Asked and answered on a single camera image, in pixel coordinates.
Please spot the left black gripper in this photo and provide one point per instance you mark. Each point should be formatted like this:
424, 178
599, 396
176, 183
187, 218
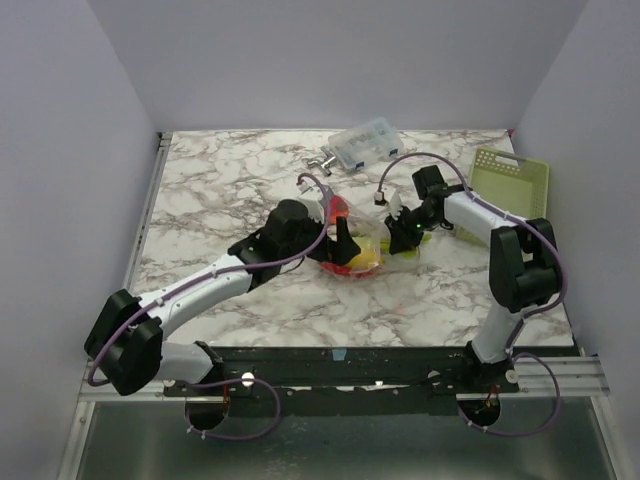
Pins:
343, 249

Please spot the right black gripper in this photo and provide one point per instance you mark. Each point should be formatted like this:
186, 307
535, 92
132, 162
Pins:
400, 231

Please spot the red fake chili pepper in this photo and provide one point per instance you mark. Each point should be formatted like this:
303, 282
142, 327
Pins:
353, 270

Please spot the clear zip top bag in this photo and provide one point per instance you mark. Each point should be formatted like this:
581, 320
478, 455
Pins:
359, 222

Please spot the green fake lettuce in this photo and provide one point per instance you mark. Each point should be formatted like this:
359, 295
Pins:
383, 241

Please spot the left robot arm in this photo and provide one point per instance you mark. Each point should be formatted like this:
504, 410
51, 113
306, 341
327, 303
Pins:
288, 234

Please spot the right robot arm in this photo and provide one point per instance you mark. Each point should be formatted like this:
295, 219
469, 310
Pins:
524, 269

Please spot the yellow fake food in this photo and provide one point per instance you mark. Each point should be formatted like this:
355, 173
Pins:
369, 251

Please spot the red fake tomato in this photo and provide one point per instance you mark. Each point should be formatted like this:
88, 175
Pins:
337, 208

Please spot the chrome metal faucet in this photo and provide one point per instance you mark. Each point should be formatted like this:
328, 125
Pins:
324, 162

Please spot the clear plastic screw box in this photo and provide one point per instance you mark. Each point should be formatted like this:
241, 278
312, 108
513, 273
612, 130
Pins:
372, 142

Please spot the blue tape piece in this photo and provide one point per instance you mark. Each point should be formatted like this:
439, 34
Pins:
339, 354

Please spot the green plastic basket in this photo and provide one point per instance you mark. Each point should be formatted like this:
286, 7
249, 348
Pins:
512, 183

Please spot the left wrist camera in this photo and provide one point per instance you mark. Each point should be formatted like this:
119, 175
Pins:
314, 203

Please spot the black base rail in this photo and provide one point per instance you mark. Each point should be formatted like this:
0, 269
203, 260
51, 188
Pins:
306, 381

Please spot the aluminium frame rail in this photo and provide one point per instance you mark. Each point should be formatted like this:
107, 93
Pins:
145, 235

